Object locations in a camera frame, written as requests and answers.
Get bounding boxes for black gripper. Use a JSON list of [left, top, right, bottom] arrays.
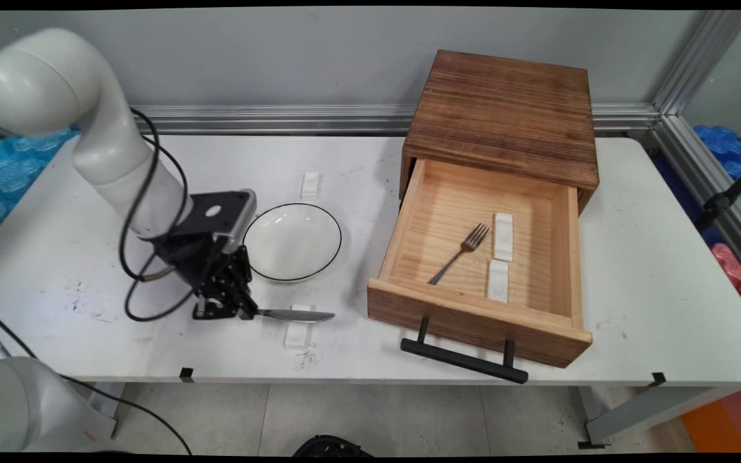
[[152, 230, 260, 321]]

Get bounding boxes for silver table knife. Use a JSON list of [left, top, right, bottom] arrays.
[[242, 309, 336, 323]]

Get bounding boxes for white plate with black rim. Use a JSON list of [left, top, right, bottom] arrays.
[[242, 203, 343, 282]]

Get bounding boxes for grey metal table leg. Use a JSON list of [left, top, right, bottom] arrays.
[[87, 383, 127, 419], [578, 385, 741, 449]]

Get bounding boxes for black round object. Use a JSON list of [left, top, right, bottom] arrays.
[[292, 435, 374, 458]]

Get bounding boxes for light wooden drawer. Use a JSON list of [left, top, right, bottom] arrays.
[[367, 158, 593, 369]]

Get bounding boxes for silver metal fork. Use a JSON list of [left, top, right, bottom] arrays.
[[427, 222, 491, 286]]

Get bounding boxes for blue bubble foam sheet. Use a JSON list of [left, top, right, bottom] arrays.
[[0, 123, 82, 248]]

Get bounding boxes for dark wooden cabinet box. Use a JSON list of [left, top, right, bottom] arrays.
[[399, 50, 600, 213]]

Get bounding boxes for red foam piece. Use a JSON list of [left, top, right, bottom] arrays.
[[711, 242, 741, 296]]

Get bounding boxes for black tripod stand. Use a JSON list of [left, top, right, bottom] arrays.
[[694, 136, 741, 232]]

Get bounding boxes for orange box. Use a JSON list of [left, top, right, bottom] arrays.
[[681, 386, 741, 453]]

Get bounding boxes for blue foam pieces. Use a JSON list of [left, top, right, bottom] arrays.
[[694, 124, 741, 216]]

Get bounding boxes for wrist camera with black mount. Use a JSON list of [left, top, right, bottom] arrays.
[[187, 188, 257, 255]]

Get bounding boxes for long aluminium frame rail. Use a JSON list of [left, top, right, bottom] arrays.
[[133, 103, 661, 136]]

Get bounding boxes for black drawer handle bar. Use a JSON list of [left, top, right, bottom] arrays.
[[400, 316, 529, 385]]

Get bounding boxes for sloping aluminium frame rail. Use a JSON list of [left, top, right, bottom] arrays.
[[647, 114, 741, 290]]

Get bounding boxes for upright aluminium frame post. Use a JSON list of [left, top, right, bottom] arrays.
[[652, 10, 741, 116]]

